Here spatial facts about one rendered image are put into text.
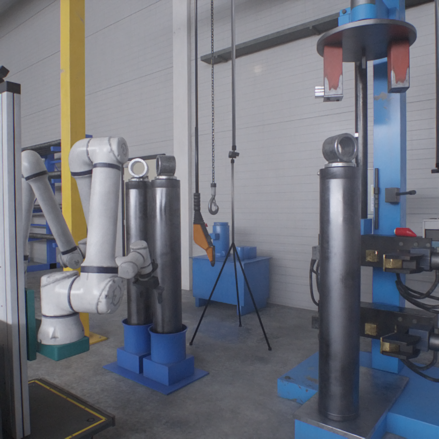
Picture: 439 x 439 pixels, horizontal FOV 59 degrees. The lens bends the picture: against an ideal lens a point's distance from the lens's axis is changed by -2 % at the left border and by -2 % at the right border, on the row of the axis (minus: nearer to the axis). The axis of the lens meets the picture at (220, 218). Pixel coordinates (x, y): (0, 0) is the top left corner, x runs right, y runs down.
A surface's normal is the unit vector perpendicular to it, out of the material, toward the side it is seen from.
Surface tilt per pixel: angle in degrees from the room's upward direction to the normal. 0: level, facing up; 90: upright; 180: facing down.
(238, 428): 0
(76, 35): 90
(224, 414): 0
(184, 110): 90
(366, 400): 0
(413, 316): 90
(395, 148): 90
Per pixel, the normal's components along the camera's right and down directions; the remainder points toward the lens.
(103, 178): 0.18, -0.13
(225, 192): -0.62, 0.03
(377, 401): 0.00, -1.00
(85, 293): -0.24, -0.14
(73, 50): 0.78, 0.01
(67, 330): 0.54, -0.35
